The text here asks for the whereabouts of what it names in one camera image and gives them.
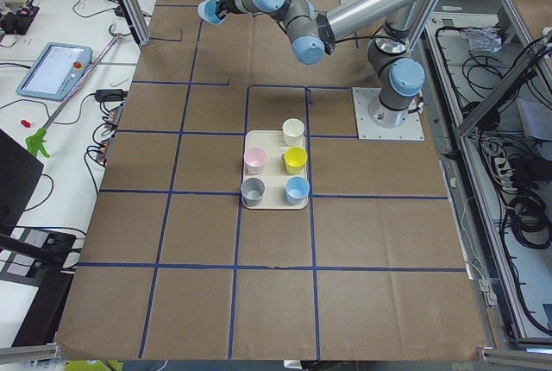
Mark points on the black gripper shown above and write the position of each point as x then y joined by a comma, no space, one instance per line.
228,3

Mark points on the light blue plastic cup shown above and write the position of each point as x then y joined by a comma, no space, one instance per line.
208,11

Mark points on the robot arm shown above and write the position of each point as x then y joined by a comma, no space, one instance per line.
313,36

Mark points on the white plastic cup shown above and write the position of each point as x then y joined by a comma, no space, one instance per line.
293,132

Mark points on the pink plastic cup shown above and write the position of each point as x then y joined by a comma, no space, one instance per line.
255,160

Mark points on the yellow plastic cup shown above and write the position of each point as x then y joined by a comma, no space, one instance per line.
295,159

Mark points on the grey plastic cup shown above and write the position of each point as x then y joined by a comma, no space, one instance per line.
252,191

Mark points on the cream plastic tray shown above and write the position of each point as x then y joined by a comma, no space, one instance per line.
274,175

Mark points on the blue teach pendant tablet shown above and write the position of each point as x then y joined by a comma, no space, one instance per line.
56,71

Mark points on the black laptop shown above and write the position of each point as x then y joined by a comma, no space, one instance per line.
20,173

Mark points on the green handled reacher grabber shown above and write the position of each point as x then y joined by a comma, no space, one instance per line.
35,142

